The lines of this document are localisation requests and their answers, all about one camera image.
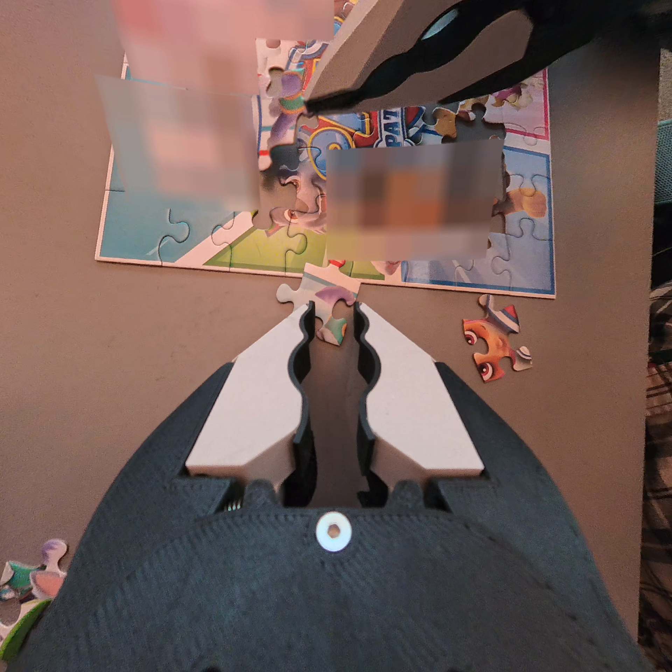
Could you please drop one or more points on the green puzzle piece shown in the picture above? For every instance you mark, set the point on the green puzzle piece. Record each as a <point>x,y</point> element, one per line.
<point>21,624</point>

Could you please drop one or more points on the orange dog face puzzle piece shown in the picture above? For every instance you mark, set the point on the orange dog face puzzle piece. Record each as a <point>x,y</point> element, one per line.
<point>493,341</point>

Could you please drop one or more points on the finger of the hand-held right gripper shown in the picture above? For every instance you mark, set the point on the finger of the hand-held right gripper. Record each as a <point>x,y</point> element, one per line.
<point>483,63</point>
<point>367,42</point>

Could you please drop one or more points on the dark teal chair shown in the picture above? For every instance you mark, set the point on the dark teal chair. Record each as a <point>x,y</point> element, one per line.
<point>664,157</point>

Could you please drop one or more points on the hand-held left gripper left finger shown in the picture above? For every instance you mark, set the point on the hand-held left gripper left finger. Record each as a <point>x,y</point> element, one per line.
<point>246,414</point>

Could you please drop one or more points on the cartoon jigsaw puzzle piece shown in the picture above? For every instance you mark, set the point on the cartoon jigsaw puzzle piece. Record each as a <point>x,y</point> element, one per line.
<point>328,294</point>

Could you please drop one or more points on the person's torso plaid shirt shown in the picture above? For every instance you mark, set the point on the person's torso plaid shirt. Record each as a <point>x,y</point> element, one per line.
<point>659,472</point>

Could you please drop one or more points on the assembled cartoon jigsaw puzzle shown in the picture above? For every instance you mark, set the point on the assembled cartoon jigsaw puzzle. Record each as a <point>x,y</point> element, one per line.
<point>157,241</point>

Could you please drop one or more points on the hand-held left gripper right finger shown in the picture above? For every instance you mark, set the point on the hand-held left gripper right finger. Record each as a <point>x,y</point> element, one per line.
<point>420,414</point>

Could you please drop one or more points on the brown desk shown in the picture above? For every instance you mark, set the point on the brown desk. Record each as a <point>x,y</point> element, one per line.
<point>78,367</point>

